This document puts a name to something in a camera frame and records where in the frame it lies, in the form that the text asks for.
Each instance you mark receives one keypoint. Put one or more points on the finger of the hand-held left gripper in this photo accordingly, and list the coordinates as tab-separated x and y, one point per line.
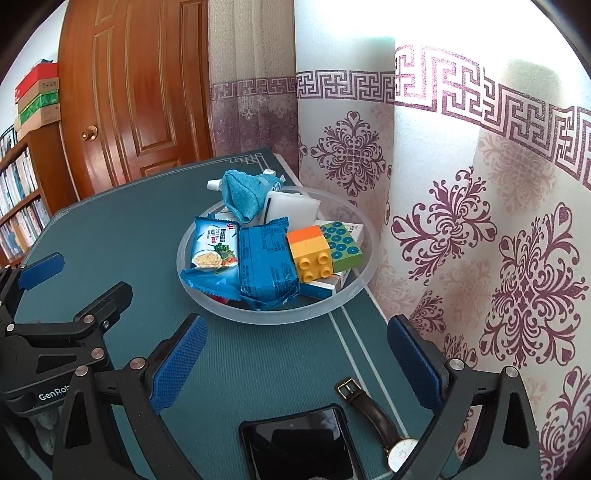
108	302
44	270

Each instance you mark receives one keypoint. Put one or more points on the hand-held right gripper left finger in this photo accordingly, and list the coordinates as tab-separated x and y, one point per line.
180	364

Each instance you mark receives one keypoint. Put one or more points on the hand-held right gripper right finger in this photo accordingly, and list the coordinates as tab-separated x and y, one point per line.
415	364

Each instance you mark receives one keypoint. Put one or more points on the red snack packet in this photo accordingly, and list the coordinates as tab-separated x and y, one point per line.
222	300

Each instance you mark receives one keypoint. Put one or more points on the clear plastic bowl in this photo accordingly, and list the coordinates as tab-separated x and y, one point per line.
277	316

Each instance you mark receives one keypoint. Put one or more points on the blue noodle snack packet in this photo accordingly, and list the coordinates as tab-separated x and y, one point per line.
212	249

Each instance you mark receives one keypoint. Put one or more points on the blue and white small box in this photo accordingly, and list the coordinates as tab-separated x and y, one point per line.
323	286

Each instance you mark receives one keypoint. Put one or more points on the dark blue packet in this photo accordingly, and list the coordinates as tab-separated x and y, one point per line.
265	263

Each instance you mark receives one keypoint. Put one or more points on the green dotted block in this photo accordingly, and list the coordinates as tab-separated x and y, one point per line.
339	244

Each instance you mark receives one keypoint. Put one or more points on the yellow and orange toy brick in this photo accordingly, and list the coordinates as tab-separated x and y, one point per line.
309	258

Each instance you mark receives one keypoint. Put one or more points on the blue cloth with white ribbon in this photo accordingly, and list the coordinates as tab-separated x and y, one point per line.
242	194

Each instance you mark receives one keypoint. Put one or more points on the white sponge with black stripe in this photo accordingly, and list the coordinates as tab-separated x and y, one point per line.
295	205

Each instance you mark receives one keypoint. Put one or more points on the white and blue plastic package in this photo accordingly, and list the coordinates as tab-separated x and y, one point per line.
275	183

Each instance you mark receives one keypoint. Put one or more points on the rows of shelved books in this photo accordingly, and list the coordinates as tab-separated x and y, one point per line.
18	184

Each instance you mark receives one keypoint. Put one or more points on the wooden bookshelf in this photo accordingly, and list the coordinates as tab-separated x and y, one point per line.
51	157

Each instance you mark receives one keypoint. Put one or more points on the black smartphone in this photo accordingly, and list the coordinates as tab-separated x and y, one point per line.
300	443

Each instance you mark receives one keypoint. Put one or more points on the brass door knob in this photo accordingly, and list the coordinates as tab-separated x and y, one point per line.
89	133

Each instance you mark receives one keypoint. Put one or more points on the cardboard box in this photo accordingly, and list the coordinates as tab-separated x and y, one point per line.
41	117

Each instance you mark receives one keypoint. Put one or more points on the green box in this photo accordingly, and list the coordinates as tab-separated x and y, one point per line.
39	104

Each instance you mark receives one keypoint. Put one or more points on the patterned purple and white curtain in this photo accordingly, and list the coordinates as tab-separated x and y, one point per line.
461	184

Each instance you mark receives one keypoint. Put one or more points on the red box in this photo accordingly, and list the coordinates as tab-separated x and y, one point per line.
34	78

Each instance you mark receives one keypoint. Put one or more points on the wooden door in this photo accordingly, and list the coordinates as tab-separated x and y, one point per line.
138	92

